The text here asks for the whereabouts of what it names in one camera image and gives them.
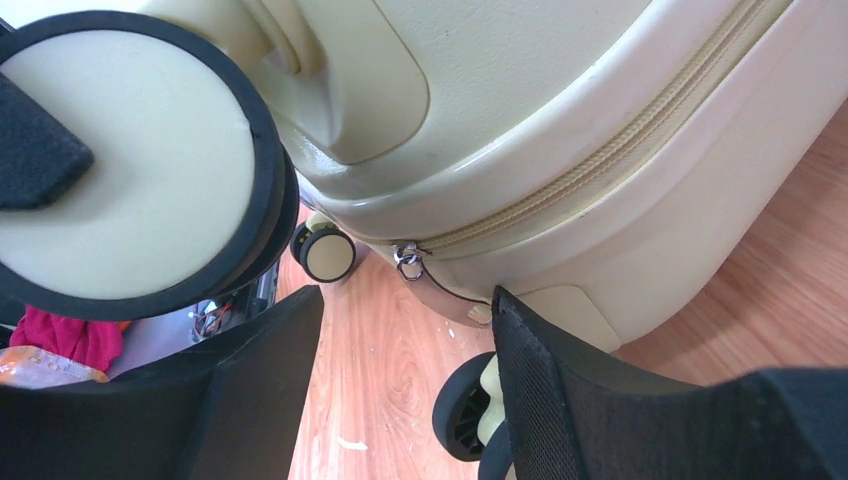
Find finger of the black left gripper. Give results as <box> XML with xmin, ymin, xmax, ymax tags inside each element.
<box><xmin>1</xmin><ymin>76</ymin><xmax>94</xmax><ymax>211</ymax></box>

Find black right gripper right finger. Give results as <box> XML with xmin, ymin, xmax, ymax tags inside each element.
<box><xmin>492</xmin><ymin>287</ymin><xmax>847</xmax><ymax>479</ymax></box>

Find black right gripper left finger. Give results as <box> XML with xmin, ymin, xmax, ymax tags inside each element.
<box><xmin>1</xmin><ymin>285</ymin><xmax>324</xmax><ymax>479</ymax></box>

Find cream suitcase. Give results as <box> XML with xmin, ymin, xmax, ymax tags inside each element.
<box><xmin>0</xmin><ymin>0</ymin><xmax>848</xmax><ymax>480</ymax></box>

